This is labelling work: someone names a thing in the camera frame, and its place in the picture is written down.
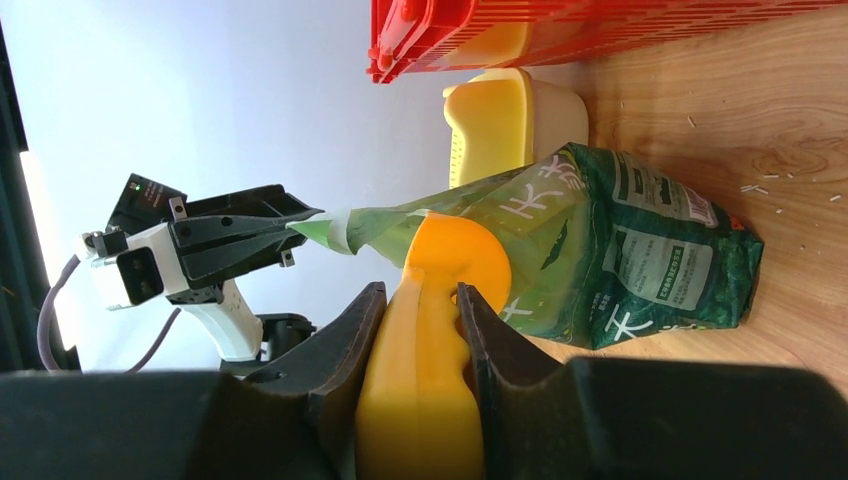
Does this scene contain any green litter bag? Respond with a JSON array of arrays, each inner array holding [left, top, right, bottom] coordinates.
[[295, 143, 764, 350]]

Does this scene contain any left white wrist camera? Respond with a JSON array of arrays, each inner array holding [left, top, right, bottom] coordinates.
[[81, 222, 189, 311]]

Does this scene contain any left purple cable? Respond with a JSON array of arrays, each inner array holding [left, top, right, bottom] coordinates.
[[36, 254, 181, 374]]

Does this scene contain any yellow litter box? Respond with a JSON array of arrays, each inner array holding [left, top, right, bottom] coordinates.
[[443, 68, 590, 188]]

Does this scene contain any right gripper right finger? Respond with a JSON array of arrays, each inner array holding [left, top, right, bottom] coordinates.
[[458, 283, 577, 479]]

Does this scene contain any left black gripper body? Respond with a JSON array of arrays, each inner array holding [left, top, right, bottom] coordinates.
[[168, 184, 312, 305]]

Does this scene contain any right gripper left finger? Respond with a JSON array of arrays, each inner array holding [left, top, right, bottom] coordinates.
[[246, 282, 387, 479]]

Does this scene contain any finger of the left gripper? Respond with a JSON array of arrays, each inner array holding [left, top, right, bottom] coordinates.
[[173, 210, 323, 254], [180, 228, 306, 289]]

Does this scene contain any yellow plastic scoop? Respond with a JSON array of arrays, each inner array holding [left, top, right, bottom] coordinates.
[[355, 213, 512, 479]]

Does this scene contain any red plastic shopping basket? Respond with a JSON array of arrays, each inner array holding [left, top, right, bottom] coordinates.
[[366, 0, 834, 84]]

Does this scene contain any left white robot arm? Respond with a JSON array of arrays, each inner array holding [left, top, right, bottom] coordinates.
[[91, 174, 319, 366]]

